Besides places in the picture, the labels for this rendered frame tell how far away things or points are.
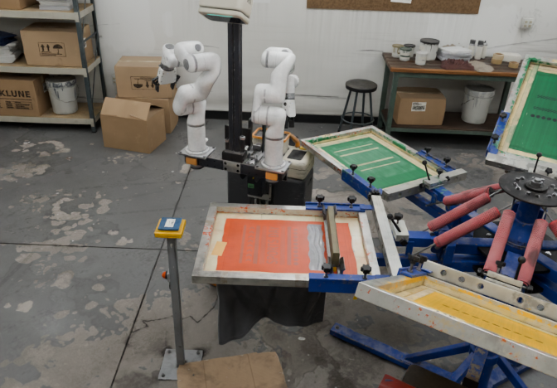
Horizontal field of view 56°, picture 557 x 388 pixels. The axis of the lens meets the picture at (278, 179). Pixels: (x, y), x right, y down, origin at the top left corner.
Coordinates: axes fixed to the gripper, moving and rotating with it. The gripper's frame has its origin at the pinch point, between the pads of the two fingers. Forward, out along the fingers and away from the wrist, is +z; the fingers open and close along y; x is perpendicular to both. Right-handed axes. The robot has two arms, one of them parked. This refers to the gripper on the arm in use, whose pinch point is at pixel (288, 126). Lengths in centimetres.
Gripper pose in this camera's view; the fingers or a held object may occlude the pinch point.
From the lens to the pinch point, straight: 296.3
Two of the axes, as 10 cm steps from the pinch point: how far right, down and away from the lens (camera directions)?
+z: 0.2, 9.9, 1.6
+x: -9.2, -0.5, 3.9
